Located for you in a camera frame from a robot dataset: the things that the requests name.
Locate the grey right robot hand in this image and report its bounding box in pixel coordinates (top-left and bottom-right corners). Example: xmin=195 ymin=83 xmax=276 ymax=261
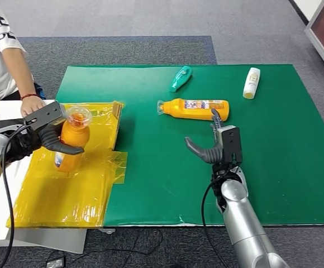
xmin=184 ymin=108 xmax=224 ymax=165

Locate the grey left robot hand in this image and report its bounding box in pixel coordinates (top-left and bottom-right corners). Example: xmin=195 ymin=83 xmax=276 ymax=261
xmin=38 ymin=122 xmax=85 ymax=156

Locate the orange bottle with clear cap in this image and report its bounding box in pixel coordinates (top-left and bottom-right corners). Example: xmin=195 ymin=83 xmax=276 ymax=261
xmin=156 ymin=98 xmax=230 ymax=122
xmin=54 ymin=105 xmax=93 ymax=174

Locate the teal plastic bottle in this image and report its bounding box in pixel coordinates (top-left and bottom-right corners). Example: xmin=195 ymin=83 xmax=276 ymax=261
xmin=169 ymin=65 xmax=193 ymax=93

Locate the white plastic bottle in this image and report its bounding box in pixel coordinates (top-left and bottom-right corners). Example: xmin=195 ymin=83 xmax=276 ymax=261
xmin=242 ymin=67 xmax=261 ymax=99

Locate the person's hand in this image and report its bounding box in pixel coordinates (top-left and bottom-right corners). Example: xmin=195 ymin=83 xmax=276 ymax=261
xmin=20 ymin=95 xmax=46 ymax=118

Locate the blue black chair part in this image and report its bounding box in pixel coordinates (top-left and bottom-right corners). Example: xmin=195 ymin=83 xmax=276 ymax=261
xmin=35 ymin=83 xmax=46 ymax=100

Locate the yellow plastic-wrapped board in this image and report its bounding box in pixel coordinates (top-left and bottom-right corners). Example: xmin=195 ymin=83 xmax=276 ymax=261
xmin=6 ymin=100 xmax=128 ymax=228

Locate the black device with antenna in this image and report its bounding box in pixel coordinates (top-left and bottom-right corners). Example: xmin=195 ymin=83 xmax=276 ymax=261
xmin=0 ymin=118 xmax=26 ymax=136

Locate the green table mat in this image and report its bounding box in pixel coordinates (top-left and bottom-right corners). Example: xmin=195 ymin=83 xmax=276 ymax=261
xmin=55 ymin=65 xmax=324 ymax=227

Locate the grey power adapter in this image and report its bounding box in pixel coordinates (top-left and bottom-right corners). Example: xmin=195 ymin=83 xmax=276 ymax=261
xmin=45 ymin=257 xmax=67 ymax=268

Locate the dark grey floor rug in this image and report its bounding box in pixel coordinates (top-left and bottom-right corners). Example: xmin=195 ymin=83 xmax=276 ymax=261
xmin=0 ymin=36 xmax=264 ymax=268

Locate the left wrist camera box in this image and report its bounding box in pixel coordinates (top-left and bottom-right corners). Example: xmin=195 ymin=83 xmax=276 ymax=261
xmin=24 ymin=100 xmax=67 ymax=131

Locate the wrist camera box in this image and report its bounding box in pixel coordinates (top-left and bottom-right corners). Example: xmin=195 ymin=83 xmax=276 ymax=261
xmin=24 ymin=100 xmax=67 ymax=131
xmin=217 ymin=125 xmax=243 ymax=165

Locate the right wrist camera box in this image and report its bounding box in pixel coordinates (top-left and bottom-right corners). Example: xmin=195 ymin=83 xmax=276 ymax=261
xmin=217 ymin=125 xmax=243 ymax=165

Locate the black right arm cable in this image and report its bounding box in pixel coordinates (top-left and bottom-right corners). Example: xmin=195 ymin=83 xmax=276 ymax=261
xmin=201 ymin=174 xmax=224 ymax=268

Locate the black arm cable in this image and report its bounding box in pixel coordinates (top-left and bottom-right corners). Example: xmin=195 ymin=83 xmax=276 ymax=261
xmin=0 ymin=123 xmax=33 ymax=268
xmin=201 ymin=174 xmax=224 ymax=268

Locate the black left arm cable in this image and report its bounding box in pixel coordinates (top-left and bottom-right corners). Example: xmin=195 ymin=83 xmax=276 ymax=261
xmin=0 ymin=123 xmax=33 ymax=268

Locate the black floor cable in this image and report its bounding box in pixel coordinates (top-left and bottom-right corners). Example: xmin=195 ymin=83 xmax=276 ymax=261
xmin=67 ymin=229 xmax=164 ymax=268

